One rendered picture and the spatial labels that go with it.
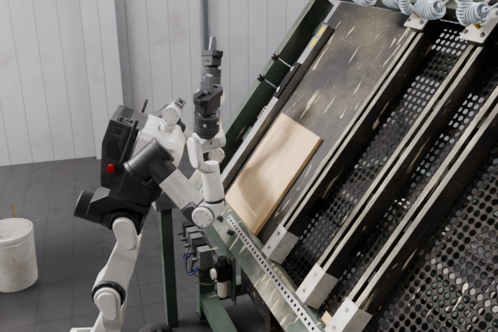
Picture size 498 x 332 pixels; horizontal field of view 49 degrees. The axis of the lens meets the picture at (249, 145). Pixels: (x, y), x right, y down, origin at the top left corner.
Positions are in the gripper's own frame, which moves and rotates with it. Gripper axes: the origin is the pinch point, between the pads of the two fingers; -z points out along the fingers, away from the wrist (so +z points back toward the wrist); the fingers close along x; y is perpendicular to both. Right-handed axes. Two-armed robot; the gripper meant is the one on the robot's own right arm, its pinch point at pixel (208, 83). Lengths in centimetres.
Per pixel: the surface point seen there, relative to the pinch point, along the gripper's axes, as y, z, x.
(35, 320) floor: -102, 188, -11
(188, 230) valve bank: -23, 98, 25
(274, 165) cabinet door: 5, 61, 48
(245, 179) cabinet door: -8, 75, 48
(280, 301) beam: 40, 69, -9
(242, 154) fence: -17, 72, 59
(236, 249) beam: 9, 81, 14
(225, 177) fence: -21, 82, 50
